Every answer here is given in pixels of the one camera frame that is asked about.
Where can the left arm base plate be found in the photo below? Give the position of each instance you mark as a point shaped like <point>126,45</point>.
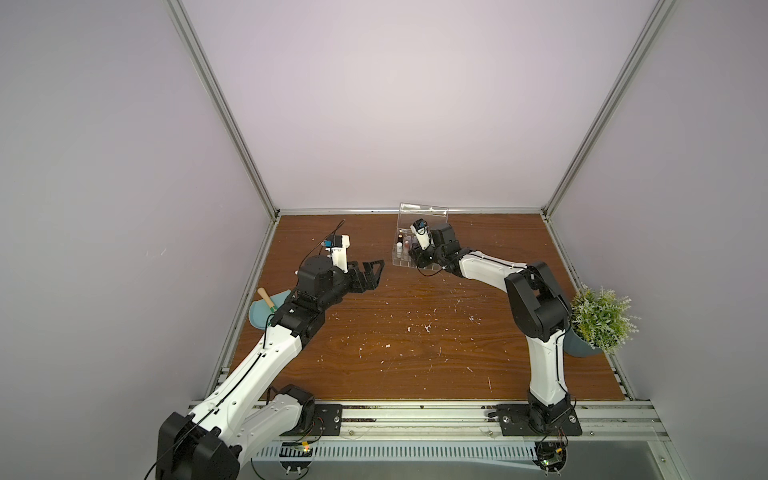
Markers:
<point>321,420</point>

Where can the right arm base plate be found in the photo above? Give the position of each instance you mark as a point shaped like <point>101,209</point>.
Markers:
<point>536,419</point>

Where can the teal dustpan tray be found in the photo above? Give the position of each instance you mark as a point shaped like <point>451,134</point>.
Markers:
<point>258,315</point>

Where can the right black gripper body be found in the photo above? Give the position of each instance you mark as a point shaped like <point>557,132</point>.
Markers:
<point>427,255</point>

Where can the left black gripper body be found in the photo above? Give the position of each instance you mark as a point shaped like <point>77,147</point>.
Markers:
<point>336,287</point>

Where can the aluminium front rail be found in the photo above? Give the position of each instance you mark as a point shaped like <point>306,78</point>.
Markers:
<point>487,420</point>

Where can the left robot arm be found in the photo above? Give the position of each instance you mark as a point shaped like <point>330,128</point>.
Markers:
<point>226,429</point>

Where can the right controller board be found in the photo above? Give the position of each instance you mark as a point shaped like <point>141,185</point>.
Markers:
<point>550,457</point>

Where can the green artificial plant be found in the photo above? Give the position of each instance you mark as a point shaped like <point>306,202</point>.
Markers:
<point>602,319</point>

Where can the green rake wooden handle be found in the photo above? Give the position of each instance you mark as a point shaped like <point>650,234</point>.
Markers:
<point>266,300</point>

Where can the left controller board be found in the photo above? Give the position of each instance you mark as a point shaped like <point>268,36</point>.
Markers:
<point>295,460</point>

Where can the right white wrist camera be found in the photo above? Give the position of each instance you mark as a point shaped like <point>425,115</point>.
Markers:
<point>420,230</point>

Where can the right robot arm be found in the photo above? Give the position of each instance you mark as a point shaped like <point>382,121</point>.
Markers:
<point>538,307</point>

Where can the controller board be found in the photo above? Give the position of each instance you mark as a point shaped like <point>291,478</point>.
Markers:
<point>295,460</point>
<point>550,457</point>

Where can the clear acrylic lipstick organizer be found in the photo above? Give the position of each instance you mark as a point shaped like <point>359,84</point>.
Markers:
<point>413,235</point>

